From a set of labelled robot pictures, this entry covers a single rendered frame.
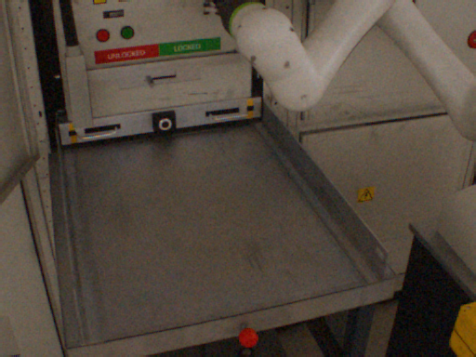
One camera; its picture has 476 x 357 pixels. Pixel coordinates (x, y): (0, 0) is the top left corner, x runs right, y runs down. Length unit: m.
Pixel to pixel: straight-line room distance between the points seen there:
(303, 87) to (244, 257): 0.35
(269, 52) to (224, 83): 0.50
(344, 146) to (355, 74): 0.23
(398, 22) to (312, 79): 0.41
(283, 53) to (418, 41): 0.49
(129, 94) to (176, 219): 0.41
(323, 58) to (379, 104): 0.61
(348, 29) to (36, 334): 1.31
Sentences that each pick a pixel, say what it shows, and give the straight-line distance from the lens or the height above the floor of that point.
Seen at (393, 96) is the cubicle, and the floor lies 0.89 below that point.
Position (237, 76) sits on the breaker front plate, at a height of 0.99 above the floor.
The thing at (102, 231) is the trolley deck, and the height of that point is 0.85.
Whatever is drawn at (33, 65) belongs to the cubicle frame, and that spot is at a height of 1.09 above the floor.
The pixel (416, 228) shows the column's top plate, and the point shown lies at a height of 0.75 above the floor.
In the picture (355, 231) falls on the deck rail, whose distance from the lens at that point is 1.19.
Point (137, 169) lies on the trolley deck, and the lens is 1.44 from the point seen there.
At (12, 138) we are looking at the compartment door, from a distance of 1.49.
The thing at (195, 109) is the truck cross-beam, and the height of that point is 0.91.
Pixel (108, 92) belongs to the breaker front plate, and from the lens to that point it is 1.51.
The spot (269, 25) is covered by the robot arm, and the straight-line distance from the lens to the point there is 1.08.
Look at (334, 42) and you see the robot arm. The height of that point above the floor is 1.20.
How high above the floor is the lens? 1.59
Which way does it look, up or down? 32 degrees down
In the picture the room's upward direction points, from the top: straight up
